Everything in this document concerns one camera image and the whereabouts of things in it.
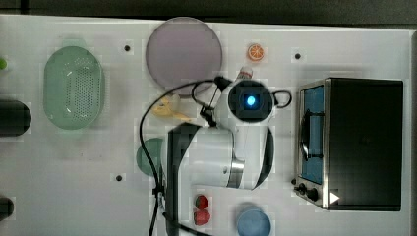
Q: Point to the yellow banana peel toy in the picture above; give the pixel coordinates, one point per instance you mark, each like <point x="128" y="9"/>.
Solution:
<point x="168" y="106"/>

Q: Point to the green plastic colander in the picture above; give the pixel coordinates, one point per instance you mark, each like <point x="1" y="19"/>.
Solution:
<point x="73" y="86"/>

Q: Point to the black toaster oven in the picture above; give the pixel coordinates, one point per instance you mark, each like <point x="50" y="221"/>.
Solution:
<point x="349" y="144"/>

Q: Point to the toy strawberry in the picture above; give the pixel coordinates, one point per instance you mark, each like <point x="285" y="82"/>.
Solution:
<point x="201" y="217"/>
<point x="201" y="202"/>

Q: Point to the green plastic cup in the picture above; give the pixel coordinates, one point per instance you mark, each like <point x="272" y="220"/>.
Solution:
<point x="149" y="156"/>

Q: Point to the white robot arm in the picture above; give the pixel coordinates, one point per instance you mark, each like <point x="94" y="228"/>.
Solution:
<point x="236" y="152"/>

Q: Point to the dark grey cup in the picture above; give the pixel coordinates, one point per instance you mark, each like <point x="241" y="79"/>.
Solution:
<point x="6" y="208"/>

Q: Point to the grey round plate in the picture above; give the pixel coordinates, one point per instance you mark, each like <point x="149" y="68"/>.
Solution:
<point x="183" y="50"/>

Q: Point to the lower toy strawberry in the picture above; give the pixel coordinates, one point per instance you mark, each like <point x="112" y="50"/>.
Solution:
<point x="201" y="217"/>

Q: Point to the black round pan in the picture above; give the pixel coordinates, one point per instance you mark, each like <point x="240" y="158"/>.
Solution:
<point x="15" y="118"/>

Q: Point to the blue plastic cup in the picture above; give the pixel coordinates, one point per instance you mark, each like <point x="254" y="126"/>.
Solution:
<point x="251" y="220"/>

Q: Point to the green toy pepper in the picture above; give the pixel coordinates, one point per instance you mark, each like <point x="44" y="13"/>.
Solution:
<point x="3" y="64"/>

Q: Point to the orange slice toy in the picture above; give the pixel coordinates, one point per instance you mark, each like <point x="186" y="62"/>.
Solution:
<point x="255" y="52"/>

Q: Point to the upper toy strawberry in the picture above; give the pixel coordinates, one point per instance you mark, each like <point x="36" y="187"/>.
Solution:
<point x="201" y="202"/>

